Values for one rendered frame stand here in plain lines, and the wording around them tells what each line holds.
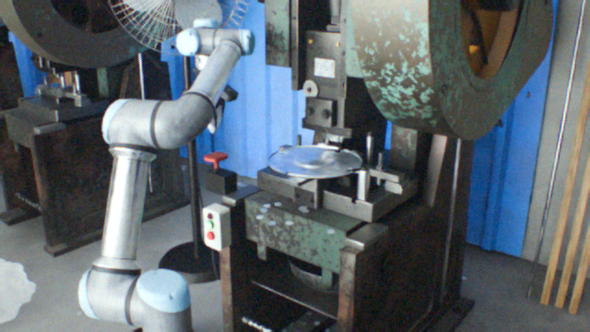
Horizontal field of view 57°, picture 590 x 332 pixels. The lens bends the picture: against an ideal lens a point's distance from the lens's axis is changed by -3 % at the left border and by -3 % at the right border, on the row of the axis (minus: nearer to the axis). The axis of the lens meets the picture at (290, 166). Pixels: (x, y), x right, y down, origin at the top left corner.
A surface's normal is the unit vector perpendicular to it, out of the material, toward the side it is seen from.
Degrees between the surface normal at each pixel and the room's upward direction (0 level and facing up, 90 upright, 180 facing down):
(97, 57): 90
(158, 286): 8
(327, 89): 90
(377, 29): 103
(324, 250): 90
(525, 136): 90
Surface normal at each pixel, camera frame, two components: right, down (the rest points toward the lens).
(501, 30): -0.23, -0.22
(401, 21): -0.62, 0.43
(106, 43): 0.76, 0.22
